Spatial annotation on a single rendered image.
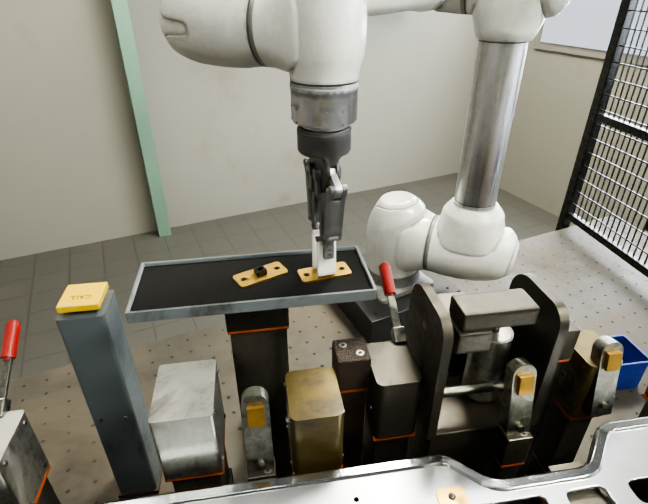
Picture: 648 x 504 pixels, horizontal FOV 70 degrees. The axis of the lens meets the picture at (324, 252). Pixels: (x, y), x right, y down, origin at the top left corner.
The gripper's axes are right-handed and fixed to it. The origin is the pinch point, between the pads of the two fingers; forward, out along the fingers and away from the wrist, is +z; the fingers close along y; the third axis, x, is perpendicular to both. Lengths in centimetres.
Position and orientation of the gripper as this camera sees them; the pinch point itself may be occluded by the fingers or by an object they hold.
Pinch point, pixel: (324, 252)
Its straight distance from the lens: 73.7
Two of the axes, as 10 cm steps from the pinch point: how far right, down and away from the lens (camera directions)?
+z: 0.0, 8.6, 5.1
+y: 3.2, 4.8, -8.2
